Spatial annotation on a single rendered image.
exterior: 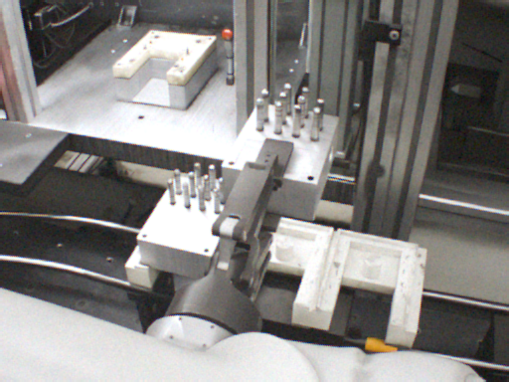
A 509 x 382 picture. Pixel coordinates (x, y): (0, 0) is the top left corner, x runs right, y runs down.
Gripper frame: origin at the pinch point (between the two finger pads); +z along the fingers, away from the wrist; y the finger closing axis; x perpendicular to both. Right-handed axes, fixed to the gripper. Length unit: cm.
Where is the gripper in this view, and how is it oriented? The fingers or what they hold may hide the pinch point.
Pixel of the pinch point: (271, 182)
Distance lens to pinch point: 57.6
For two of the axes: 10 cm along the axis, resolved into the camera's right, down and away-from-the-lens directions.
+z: 2.8, -6.3, 7.3
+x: -9.6, -1.8, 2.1
